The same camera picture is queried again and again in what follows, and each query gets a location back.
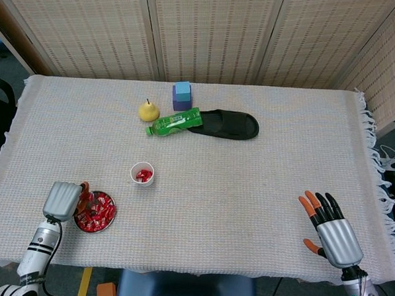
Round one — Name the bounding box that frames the white cable bundle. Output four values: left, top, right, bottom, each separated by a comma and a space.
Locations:
376, 144, 395, 172

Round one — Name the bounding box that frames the black slipper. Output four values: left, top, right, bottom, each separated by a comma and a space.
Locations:
184, 107, 261, 142

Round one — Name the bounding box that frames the green plastic bottle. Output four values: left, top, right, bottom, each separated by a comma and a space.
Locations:
145, 104, 205, 140

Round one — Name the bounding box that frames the yellow pear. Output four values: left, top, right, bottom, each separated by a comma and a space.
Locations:
138, 98, 161, 123

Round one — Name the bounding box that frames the orange block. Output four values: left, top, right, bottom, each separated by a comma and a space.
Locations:
96, 281, 118, 296

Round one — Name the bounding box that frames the round metal plate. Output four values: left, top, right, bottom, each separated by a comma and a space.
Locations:
72, 189, 118, 234

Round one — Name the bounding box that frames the white woven tablecloth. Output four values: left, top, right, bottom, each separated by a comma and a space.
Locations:
0, 70, 395, 287

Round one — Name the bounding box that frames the purple foam cube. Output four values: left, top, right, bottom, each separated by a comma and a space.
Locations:
171, 84, 193, 113

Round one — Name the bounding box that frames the white paper cup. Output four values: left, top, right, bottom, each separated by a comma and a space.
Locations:
129, 160, 156, 188

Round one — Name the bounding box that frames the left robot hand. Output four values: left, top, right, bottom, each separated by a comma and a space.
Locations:
42, 178, 93, 223

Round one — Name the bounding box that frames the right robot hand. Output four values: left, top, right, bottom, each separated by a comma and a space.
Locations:
294, 190, 367, 270

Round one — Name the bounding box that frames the brown wooden board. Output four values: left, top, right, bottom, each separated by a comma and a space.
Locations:
0, 0, 58, 77

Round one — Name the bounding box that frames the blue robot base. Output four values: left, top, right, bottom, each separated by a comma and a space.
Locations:
116, 268, 260, 296

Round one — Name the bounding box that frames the red candy heap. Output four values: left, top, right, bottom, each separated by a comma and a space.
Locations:
75, 191, 117, 233

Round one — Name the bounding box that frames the light blue foam cube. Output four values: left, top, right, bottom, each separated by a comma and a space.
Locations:
173, 81, 193, 103

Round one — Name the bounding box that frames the woven folding screen panel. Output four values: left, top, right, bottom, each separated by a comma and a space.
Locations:
333, 0, 395, 133
0, 0, 163, 83
140, 0, 286, 88
256, 0, 395, 93

